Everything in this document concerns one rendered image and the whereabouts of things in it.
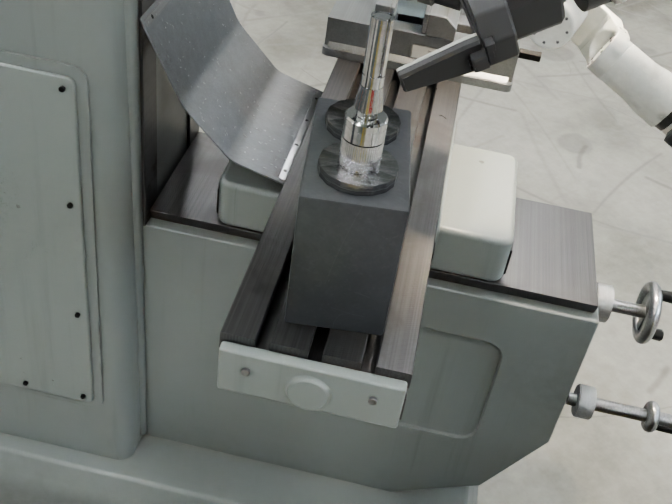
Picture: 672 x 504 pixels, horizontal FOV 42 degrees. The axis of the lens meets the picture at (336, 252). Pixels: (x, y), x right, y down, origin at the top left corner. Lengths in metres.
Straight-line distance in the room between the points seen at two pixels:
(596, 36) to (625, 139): 2.38
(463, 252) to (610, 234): 1.72
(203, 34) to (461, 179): 0.50
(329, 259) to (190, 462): 0.99
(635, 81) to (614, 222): 1.92
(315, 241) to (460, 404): 0.79
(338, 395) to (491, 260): 0.51
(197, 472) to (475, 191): 0.82
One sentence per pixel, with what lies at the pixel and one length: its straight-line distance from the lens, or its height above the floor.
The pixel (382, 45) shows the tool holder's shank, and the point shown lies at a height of 1.33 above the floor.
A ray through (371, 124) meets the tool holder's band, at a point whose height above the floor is 1.25.
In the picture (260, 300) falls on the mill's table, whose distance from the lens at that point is 1.09.
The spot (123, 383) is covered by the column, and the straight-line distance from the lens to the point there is 1.78.
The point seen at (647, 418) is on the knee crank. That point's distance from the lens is 1.69.
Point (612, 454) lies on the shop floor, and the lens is 2.41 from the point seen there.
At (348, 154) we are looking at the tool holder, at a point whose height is 1.21.
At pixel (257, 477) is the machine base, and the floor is 0.20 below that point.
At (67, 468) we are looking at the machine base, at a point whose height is 0.19.
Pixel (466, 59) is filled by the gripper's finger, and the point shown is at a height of 1.45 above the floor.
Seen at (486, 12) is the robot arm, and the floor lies 1.48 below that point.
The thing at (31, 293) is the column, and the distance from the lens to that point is 1.68.
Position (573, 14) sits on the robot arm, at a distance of 1.28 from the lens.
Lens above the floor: 1.72
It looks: 39 degrees down
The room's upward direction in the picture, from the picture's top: 9 degrees clockwise
